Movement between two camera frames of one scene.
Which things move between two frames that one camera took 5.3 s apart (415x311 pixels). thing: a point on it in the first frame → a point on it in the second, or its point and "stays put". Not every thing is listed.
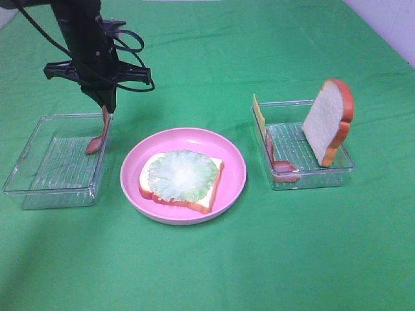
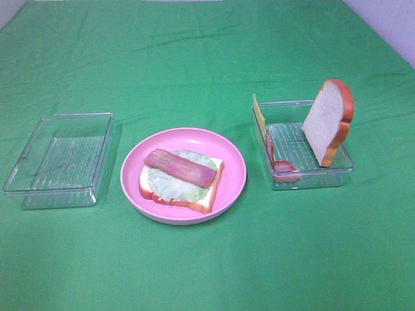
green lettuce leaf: x=181 y=175 stays put
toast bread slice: x=325 y=127 stays put
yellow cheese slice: x=259 y=114 stays put
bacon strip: x=96 y=142 → x=181 y=168
